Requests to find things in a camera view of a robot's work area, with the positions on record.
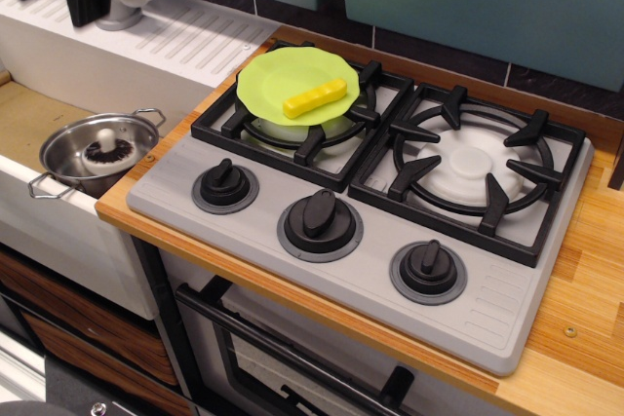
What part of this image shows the white left burner cap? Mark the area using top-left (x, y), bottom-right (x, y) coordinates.
top-left (248, 117), bottom-right (363, 149)

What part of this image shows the black burner grate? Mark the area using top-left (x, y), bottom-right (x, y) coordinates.
top-left (191, 41), bottom-right (414, 191)
top-left (349, 84), bottom-right (590, 267)

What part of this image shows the white toy mushroom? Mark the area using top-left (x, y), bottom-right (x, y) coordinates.
top-left (81, 129), bottom-right (137, 175)

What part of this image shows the black stove knob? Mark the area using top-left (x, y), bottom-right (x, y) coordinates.
top-left (389, 240), bottom-right (468, 306)
top-left (191, 158), bottom-right (259, 215)
top-left (277, 189), bottom-right (364, 263)

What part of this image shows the black right burner grate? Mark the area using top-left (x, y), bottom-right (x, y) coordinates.
top-left (349, 84), bottom-right (590, 267)

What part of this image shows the black middle stove knob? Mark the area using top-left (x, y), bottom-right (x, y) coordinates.
top-left (277, 189), bottom-right (364, 263)

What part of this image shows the black oven door handle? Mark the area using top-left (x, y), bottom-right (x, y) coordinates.
top-left (175, 284), bottom-right (413, 415)

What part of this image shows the black right stove knob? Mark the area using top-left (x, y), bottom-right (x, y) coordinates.
top-left (389, 240), bottom-right (468, 306)

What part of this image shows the lime green plate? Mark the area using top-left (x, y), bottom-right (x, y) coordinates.
top-left (236, 46), bottom-right (360, 127)

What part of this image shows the grey toy stovetop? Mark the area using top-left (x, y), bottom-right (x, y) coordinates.
top-left (127, 41), bottom-right (594, 375)

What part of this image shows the black left stove knob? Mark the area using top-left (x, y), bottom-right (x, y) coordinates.
top-left (191, 158), bottom-right (259, 215)

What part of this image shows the white toy sink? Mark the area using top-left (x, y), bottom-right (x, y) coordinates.
top-left (1, 0), bottom-right (277, 320)

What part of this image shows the wooden drawer front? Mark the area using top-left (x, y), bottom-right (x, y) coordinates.
top-left (1, 246), bottom-right (192, 415)

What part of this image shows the stainless steel pot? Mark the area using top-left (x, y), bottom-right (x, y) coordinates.
top-left (28, 108), bottom-right (167, 199)

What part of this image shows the black left burner grate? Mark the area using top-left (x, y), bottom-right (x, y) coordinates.
top-left (191, 41), bottom-right (414, 191)

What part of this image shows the white right burner cap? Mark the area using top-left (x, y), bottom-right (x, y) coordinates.
top-left (416, 126), bottom-right (524, 208)

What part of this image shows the white burner cap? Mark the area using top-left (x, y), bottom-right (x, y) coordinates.
top-left (248, 117), bottom-right (363, 149)
top-left (416, 126), bottom-right (524, 208)

